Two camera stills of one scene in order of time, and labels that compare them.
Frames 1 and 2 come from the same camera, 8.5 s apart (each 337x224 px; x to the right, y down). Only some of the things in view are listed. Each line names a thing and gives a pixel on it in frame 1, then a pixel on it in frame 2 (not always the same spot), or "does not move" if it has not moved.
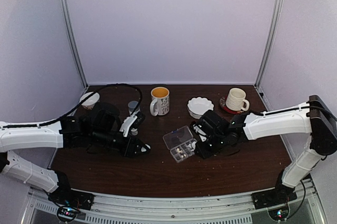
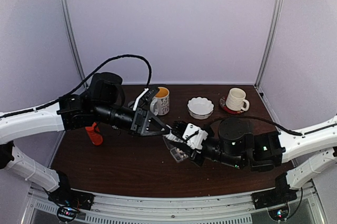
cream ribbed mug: (235, 100) does not move
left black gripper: (129, 148) to (140, 123)
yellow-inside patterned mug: (160, 103) does not move
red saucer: (223, 105) does not move
